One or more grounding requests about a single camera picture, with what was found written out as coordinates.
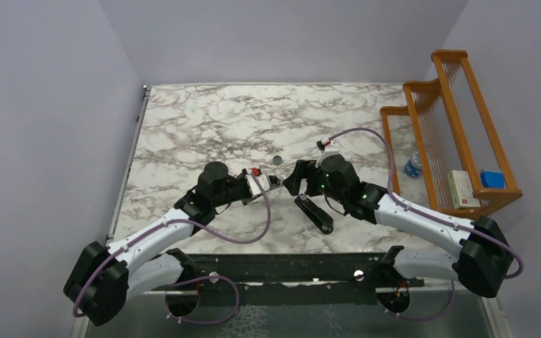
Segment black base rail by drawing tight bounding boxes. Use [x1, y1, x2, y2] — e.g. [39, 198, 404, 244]
[158, 253, 425, 306]

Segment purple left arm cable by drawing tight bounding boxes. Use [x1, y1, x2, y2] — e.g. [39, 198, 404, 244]
[71, 173, 273, 325]

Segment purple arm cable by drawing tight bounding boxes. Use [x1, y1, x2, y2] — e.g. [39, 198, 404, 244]
[328, 127, 525, 323]
[71, 173, 273, 325]

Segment blue white bottle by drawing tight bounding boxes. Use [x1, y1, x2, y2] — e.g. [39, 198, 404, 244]
[404, 151, 423, 178]

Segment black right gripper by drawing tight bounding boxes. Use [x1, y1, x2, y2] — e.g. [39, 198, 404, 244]
[282, 159, 347, 205]

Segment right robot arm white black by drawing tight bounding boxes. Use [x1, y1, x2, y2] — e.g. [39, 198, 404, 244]
[283, 155, 514, 298]

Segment small black stapler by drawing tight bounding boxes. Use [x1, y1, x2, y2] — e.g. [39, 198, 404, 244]
[294, 194, 334, 234]

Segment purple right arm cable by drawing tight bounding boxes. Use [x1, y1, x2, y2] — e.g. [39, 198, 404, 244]
[328, 127, 525, 323]

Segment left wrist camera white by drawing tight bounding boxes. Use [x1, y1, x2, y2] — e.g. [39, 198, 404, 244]
[246, 168, 271, 196]

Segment wooden orange rack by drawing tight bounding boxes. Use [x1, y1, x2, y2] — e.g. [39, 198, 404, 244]
[380, 49, 523, 220]

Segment blue small box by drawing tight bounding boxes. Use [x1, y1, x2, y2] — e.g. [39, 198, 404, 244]
[480, 170, 506, 189]

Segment white red box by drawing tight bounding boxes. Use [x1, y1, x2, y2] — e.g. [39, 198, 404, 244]
[447, 170, 481, 210]

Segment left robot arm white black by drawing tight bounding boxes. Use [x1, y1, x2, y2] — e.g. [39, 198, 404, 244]
[63, 161, 283, 325]

